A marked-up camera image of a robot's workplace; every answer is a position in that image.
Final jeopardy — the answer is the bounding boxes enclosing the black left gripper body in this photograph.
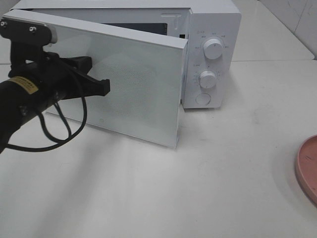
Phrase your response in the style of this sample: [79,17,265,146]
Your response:
[9,41,82,112]

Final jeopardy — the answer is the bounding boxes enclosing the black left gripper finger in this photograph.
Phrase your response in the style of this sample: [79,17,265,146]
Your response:
[0,17,57,46]
[60,56,110,98]

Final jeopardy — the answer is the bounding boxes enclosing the white microwave door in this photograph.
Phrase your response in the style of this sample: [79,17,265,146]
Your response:
[5,9,187,148]

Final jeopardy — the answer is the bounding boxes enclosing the round white door button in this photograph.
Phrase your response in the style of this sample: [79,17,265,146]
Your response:
[196,93,211,106]

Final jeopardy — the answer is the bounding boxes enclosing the white timer knob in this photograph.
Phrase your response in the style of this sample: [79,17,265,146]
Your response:
[199,70,216,89]

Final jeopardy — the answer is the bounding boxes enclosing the pink round plate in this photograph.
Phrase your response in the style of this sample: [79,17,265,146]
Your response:
[295,135,317,206]

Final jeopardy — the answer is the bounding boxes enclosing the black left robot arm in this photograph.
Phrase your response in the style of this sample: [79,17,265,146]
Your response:
[0,17,84,152]

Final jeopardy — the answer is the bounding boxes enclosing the upper white power knob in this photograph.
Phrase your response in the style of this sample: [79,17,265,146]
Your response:
[203,37,224,60]

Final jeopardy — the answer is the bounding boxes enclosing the white microwave oven body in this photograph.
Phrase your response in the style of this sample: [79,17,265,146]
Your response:
[8,0,241,109]

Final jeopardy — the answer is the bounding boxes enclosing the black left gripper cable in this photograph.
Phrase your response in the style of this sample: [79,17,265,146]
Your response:
[4,61,88,152]

